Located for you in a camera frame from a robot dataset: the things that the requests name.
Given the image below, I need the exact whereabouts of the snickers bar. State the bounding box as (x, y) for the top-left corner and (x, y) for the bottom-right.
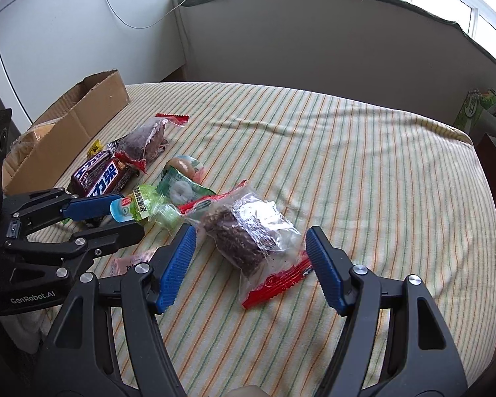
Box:
(67, 151), (112, 197)
(86, 158), (139, 197)

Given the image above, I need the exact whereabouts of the sliced bread loaf bag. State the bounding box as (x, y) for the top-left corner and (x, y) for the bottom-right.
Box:
(9, 119), (58, 166)

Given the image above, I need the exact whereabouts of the green yellow jelly cup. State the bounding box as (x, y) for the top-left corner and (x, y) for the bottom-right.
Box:
(109, 185), (184, 234)

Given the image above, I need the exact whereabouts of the red chocolate cake packet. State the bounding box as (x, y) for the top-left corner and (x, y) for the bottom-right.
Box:
(107, 113), (190, 173)

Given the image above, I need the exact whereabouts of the green white jelly packet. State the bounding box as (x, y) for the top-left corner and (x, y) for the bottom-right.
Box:
(156, 167), (216, 206)

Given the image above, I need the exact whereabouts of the brown round snack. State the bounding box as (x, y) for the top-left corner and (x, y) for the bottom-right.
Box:
(163, 155), (206, 184)

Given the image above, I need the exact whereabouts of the pink candy wrapper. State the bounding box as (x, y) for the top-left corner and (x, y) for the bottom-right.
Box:
(109, 248), (156, 276)

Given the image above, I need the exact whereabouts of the yellow candy packet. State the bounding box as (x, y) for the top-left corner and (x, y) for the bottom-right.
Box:
(87, 139), (103, 159)

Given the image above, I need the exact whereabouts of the brown cardboard box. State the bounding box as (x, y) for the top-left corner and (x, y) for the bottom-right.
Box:
(2, 70), (130, 196)

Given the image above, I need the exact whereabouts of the striped tablecloth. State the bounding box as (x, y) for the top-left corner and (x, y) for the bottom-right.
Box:
(97, 82), (496, 396)

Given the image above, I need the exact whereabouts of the green tissue box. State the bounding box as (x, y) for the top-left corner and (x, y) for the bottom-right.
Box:
(453, 89), (496, 134)

